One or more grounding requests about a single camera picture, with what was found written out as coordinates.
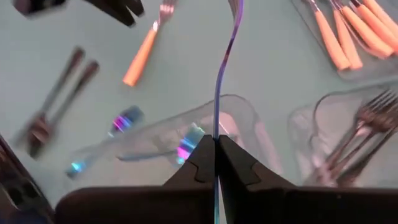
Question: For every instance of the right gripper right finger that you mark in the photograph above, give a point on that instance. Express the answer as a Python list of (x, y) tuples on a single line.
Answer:
[(311, 205)]

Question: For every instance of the clear plastic bin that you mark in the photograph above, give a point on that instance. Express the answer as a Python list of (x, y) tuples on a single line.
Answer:
[(301, 124), (367, 73), (155, 137)]

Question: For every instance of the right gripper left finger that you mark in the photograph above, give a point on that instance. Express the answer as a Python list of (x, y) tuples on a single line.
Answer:
[(140, 205)]

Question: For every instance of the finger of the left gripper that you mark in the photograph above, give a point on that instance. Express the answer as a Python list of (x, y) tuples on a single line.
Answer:
[(118, 11), (135, 7)]

